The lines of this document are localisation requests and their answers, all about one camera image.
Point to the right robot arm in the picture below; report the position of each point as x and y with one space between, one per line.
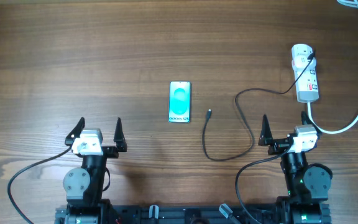
307 184

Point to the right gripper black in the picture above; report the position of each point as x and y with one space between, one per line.
278 145

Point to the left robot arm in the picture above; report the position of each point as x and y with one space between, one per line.
84 186

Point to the white power strip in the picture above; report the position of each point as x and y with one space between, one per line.
306 80

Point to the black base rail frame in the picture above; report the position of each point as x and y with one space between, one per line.
262 213

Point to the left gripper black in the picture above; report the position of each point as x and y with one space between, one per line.
110 152

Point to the white charger plug adapter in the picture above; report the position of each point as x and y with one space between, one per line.
300 62

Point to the turquoise screen smartphone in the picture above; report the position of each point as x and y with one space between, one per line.
179 102

